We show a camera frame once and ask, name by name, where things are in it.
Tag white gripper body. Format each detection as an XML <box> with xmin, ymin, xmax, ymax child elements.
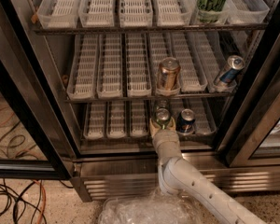
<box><xmin>152</xmin><ymin>130</ymin><xmax>181</xmax><ymax>157</ymax></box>

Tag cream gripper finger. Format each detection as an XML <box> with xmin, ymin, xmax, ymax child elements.
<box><xmin>149</xmin><ymin>119</ymin><xmax>161</xmax><ymax>137</ymax></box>
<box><xmin>167</xmin><ymin>119</ymin><xmax>175</xmax><ymax>131</ymax></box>

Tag green can front bottom shelf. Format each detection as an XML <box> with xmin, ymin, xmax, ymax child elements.
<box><xmin>154</xmin><ymin>108</ymin><xmax>171</xmax><ymax>129</ymax></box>

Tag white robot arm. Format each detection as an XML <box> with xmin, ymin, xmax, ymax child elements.
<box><xmin>149</xmin><ymin>119</ymin><xmax>266</xmax><ymax>224</ymax></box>

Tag dark blue can bottom shelf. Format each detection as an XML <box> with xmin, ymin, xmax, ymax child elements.
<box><xmin>175</xmin><ymin>108</ymin><xmax>195</xmax><ymax>134</ymax></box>

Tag green can rear bottom shelf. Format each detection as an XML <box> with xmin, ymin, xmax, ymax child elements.
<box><xmin>154</xmin><ymin>99</ymin><xmax>170</xmax><ymax>110</ymax></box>

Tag copper can middle shelf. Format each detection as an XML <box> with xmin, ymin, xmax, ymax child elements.
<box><xmin>157</xmin><ymin>57</ymin><xmax>181</xmax><ymax>91</ymax></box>

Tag stainless fridge base grille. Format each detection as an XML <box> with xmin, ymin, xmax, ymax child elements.
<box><xmin>71</xmin><ymin>152</ymin><xmax>280</xmax><ymax>202</ymax></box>

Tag right glass fridge door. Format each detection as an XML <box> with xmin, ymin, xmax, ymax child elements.
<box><xmin>216</xmin><ymin>0</ymin><xmax>280</xmax><ymax>168</ymax></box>

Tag glass fridge door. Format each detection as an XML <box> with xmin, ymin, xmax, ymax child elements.
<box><xmin>216</xmin><ymin>0</ymin><xmax>280</xmax><ymax>168</ymax></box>
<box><xmin>0</xmin><ymin>0</ymin><xmax>80</xmax><ymax>179</ymax></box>

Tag blue silver can middle shelf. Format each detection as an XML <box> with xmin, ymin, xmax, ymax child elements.
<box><xmin>214</xmin><ymin>55</ymin><xmax>245</xmax><ymax>87</ymax></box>

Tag left glass fridge door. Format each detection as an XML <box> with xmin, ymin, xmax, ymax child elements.
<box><xmin>0</xmin><ymin>0</ymin><xmax>80</xmax><ymax>179</ymax></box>

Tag tall green can top shelf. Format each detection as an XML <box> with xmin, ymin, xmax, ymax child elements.
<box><xmin>197</xmin><ymin>0</ymin><xmax>226</xmax><ymax>23</ymax></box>

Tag clear plastic bag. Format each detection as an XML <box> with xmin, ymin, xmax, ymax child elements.
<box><xmin>98</xmin><ymin>188</ymin><xmax>202</xmax><ymax>224</ymax></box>

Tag bottom wire shelf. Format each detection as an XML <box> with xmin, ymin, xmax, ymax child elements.
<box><xmin>81</xmin><ymin>135</ymin><xmax>214</xmax><ymax>144</ymax></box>

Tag wire shelf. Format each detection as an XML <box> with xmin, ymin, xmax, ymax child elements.
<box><xmin>34</xmin><ymin>23</ymin><xmax>268</xmax><ymax>35</ymax></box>
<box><xmin>64</xmin><ymin>91</ymin><xmax>235</xmax><ymax>104</ymax></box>
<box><xmin>81</xmin><ymin>135</ymin><xmax>214</xmax><ymax>144</ymax></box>

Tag middle wire shelf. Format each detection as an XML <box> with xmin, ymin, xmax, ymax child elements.
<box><xmin>64</xmin><ymin>91</ymin><xmax>235</xmax><ymax>104</ymax></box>

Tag orange cable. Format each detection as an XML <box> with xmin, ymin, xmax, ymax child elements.
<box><xmin>31</xmin><ymin>179</ymin><xmax>48</xmax><ymax>224</ymax></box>

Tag black cables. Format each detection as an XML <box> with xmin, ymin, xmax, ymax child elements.
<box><xmin>0</xmin><ymin>178</ymin><xmax>48</xmax><ymax>224</ymax></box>

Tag top wire shelf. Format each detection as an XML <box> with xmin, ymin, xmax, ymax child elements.
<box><xmin>34</xmin><ymin>23</ymin><xmax>268</xmax><ymax>35</ymax></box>

